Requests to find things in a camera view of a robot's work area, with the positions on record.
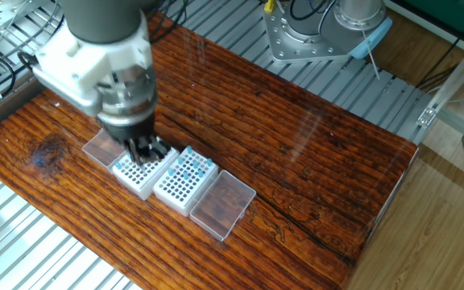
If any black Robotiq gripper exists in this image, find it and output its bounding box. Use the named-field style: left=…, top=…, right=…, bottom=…
left=102, top=114, right=172, bottom=166

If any white perforated pipette tip rack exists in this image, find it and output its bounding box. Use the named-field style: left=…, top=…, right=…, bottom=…
left=112, top=147, right=180, bottom=201
left=153, top=145, right=220, bottom=218

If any clear plastic rack lid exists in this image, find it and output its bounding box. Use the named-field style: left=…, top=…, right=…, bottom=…
left=189, top=169, right=257, bottom=242
left=81, top=128, right=126, bottom=170

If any silver wrist flange coupling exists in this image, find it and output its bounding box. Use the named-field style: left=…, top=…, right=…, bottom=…
left=97, top=66, right=159, bottom=126

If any glossy brown wooden board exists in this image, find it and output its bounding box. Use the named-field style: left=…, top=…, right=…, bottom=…
left=0, top=14, right=420, bottom=290

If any aluminium plate with holes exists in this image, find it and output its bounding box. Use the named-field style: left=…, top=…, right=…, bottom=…
left=0, top=0, right=48, bottom=32

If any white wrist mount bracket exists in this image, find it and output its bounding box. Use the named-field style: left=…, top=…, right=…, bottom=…
left=32, top=14, right=155, bottom=118

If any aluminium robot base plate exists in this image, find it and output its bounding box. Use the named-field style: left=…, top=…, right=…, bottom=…
left=263, top=2, right=352, bottom=64

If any white cable tie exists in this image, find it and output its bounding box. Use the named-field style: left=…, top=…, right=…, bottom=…
left=360, top=26, right=381, bottom=81

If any aluminium corner bracket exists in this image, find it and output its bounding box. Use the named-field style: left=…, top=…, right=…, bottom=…
left=416, top=105, right=438, bottom=130

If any black floor cable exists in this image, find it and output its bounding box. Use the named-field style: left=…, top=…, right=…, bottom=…
left=416, top=38, right=464, bottom=92

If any aluminium frame post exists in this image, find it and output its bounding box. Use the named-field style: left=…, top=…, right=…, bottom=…
left=431, top=27, right=464, bottom=118

